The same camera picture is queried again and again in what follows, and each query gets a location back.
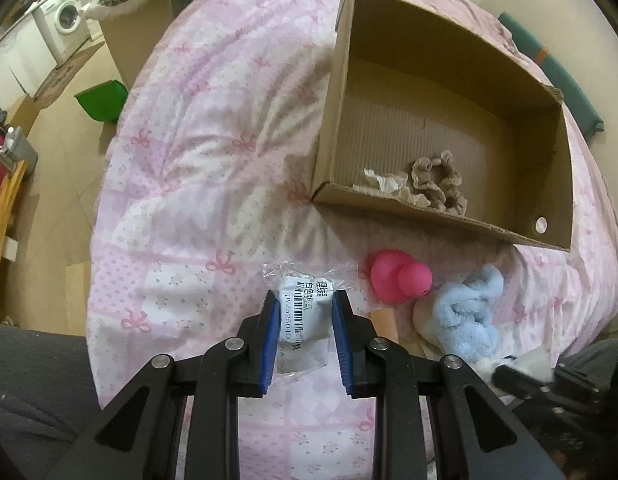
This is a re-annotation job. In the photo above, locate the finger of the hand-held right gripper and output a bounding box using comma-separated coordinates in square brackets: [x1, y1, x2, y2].
[494, 365, 557, 400]

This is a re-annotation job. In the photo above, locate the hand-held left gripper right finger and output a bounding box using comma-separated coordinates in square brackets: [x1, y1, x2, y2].
[330, 290, 564, 480]

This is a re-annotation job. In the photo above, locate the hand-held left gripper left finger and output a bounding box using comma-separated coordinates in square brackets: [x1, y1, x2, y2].
[46, 290, 282, 480]

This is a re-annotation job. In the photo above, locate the black and white plush toy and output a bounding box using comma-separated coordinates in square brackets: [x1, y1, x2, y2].
[476, 352, 557, 386]

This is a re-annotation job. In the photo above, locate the clear plastic packet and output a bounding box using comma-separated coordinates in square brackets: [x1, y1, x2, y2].
[259, 261, 352, 376]

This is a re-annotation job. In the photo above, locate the blue plush toy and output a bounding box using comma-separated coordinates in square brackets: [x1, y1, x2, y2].
[433, 265, 504, 363]

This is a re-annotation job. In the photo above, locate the pink rubber duck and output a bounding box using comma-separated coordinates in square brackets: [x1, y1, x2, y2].
[370, 249, 434, 305]

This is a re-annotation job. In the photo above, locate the person's right leg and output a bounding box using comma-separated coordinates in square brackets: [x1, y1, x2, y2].
[559, 338, 618, 376]

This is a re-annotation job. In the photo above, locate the person's leg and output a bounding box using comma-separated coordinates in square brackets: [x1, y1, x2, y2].
[559, 338, 618, 376]
[0, 322, 106, 480]

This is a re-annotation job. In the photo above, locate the brown scrunchie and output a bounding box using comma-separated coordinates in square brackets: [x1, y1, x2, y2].
[401, 150, 468, 217]

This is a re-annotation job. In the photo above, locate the pink patterned bed quilt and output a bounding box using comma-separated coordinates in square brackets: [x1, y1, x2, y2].
[89, 0, 618, 480]

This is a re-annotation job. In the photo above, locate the person's left leg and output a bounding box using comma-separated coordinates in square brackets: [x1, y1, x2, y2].
[0, 322, 106, 480]

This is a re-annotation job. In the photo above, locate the wooden chair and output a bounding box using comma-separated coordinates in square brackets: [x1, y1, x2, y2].
[0, 157, 30, 321]

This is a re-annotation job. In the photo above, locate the green dustpan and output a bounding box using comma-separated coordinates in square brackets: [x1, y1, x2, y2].
[74, 80, 130, 123]

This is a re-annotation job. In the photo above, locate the teal headboard cushion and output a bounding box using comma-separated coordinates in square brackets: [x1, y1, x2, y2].
[499, 11, 604, 133]

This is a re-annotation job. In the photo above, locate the grey bin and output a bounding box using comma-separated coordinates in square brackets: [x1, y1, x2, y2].
[1, 127, 40, 176]

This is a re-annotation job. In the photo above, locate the tall brown cardboard box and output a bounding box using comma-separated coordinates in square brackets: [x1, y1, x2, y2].
[101, 0, 177, 93]

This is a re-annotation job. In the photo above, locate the brown doormat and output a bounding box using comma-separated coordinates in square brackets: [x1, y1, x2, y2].
[34, 42, 107, 101]

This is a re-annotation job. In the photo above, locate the white kitchen cabinet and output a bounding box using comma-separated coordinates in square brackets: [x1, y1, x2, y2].
[0, 15, 57, 103]

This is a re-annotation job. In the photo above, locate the white washing machine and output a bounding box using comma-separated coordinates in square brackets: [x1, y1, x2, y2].
[36, 0, 92, 63]

